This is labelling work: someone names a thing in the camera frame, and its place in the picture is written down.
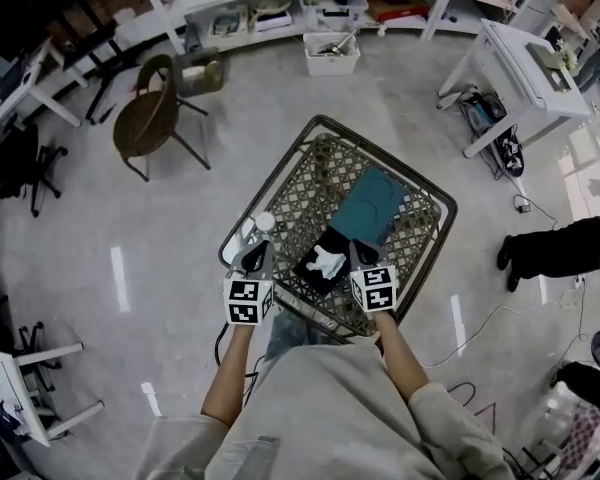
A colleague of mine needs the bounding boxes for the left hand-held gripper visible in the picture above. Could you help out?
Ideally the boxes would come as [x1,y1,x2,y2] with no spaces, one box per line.
[223,241,275,327]

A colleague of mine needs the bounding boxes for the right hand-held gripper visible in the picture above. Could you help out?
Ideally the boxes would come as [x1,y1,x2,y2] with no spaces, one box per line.
[348,240,399,314]

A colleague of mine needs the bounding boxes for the white object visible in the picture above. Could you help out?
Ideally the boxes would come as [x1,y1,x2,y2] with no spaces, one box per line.
[305,245,349,280]

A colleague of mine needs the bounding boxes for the teal box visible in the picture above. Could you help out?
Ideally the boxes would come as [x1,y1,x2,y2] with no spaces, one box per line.
[292,167,407,297]

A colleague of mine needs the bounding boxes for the person's right forearm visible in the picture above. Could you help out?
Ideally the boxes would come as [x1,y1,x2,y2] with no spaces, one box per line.
[374,311,431,404]

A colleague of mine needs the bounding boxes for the person's left forearm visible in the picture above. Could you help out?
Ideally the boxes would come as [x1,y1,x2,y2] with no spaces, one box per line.
[200,322,256,427]

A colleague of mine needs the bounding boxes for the white shelving unit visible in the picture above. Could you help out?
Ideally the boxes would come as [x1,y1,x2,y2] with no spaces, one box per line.
[134,0,576,57]

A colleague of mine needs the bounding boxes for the red-brown flat box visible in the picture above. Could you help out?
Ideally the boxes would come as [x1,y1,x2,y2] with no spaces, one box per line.
[362,0,431,22]

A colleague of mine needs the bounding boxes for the person's blue jeans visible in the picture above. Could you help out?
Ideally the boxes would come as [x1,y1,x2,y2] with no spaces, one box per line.
[264,312,331,364]

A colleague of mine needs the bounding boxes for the dark woven metal side table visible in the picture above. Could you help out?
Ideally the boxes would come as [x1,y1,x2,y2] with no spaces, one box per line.
[218,114,459,344]

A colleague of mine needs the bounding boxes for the person's cream sweatshirt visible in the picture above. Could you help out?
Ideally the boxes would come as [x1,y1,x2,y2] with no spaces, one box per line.
[139,342,516,480]

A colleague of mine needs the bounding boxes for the olive folding chair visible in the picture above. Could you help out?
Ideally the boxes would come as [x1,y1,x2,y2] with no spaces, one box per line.
[112,53,212,183]

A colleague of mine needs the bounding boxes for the white floor bin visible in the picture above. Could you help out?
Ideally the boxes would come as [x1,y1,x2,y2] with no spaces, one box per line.
[302,31,361,77]

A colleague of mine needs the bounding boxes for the white side table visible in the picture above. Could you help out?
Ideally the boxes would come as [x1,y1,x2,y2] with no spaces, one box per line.
[437,17,592,159]

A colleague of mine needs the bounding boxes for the black television stand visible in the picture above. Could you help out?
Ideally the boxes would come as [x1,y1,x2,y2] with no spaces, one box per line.
[62,17,126,127]

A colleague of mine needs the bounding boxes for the black office chair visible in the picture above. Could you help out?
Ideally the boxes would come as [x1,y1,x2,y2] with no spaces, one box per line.
[0,122,69,218]

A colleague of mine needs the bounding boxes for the tray with white flowers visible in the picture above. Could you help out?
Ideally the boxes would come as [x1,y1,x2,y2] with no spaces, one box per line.
[524,40,581,92]

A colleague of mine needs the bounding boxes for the white work table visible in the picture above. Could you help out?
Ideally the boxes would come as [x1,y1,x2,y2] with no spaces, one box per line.
[0,341,105,448]

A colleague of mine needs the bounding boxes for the white office desk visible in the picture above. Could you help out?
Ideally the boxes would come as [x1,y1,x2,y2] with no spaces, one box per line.
[0,37,84,142]

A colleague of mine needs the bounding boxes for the long white cable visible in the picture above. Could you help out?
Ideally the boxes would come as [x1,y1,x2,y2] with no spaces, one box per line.
[419,277,589,369]

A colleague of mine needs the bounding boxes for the pile of cables and devices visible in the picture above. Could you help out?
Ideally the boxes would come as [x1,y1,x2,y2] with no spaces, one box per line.
[457,90,526,177]

